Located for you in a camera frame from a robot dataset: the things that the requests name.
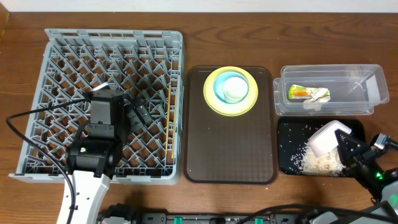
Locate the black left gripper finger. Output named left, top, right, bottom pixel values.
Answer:
left=134, top=98, right=152, bottom=124
left=124, top=105, right=144, bottom=132

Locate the white rice bowl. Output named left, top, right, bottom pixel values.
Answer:
left=308, top=120, right=352, bottom=157

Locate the white tissue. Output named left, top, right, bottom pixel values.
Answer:
left=303, top=88, right=331, bottom=111

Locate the yellow green snack wrapper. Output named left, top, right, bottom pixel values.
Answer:
left=288, top=85, right=317, bottom=100

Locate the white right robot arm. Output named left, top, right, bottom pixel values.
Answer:
left=335, top=129, right=397, bottom=212

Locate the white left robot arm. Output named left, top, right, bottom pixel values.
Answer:
left=57, top=96, right=150, bottom=223

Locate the spilled rice pile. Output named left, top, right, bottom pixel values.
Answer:
left=290, top=142, right=345, bottom=176

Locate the right wooden chopstick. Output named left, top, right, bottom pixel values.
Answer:
left=171, top=91, right=178, bottom=161

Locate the wooden chopstick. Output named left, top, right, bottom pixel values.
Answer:
left=171, top=91, right=178, bottom=161
left=165, top=83, right=172, bottom=157

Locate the left wooden chopstick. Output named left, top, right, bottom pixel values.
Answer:
left=165, top=83, right=172, bottom=157

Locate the grey plastic dish rack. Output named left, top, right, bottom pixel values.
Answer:
left=11, top=29, right=185, bottom=185

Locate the black tray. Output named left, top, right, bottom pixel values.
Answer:
left=277, top=117, right=371, bottom=178

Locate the clear plastic bin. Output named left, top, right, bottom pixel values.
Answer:
left=273, top=64, right=389, bottom=116

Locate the light blue bowl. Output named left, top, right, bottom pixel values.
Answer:
left=213, top=72, right=249, bottom=104

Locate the brown serving tray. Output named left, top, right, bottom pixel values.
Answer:
left=183, top=66, right=278, bottom=185

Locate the yellow plate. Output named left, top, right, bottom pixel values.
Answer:
left=203, top=66, right=259, bottom=116

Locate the white cup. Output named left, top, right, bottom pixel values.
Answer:
left=223, top=77, right=248, bottom=103

